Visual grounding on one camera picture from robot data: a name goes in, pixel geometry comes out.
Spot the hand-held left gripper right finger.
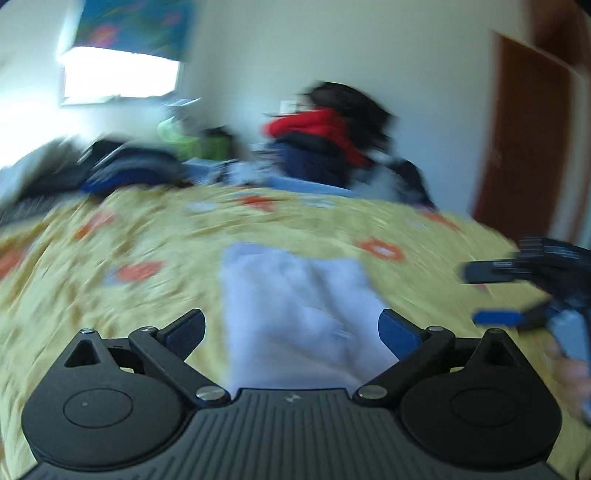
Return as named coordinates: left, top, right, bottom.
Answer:
left=353, top=309, right=529, bottom=401

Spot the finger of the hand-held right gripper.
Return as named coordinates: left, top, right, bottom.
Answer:
left=461, top=259, right=536, bottom=284
left=473, top=308, right=552, bottom=332

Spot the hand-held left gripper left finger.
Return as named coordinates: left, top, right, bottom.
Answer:
left=64, top=308, right=232, bottom=409

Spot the small white garment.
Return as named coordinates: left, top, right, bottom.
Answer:
left=220, top=242, right=403, bottom=394

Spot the pile of dark clothes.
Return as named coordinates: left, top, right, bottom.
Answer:
left=0, top=137, right=191, bottom=219

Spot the person's right hand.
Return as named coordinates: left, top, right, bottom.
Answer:
left=547, top=339, right=591, bottom=428

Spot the yellow floral blanket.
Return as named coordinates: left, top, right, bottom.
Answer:
left=0, top=181, right=591, bottom=480

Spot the brown wooden door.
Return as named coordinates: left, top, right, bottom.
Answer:
left=470, top=28, right=580, bottom=241

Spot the light blue bed sheet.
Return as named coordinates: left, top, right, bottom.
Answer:
left=184, top=158, right=356, bottom=198

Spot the navy blue cloth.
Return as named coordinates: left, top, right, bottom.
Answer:
left=272, top=137, right=354, bottom=190

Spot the green cloth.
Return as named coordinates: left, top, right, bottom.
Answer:
left=157, top=116, right=232, bottom=163

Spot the black cloth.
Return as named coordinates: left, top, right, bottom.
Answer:
left=298, top=80, right=400, bottom=155

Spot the red cloth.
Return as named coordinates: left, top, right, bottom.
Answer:
left=262, top=107, right=372, bottom=168

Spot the bright window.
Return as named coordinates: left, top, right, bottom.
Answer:
left=59, top=45, right=182, bottom=101

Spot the blue floral curtain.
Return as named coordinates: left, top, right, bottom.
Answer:
left=75, top=0, right=195, bottom=60

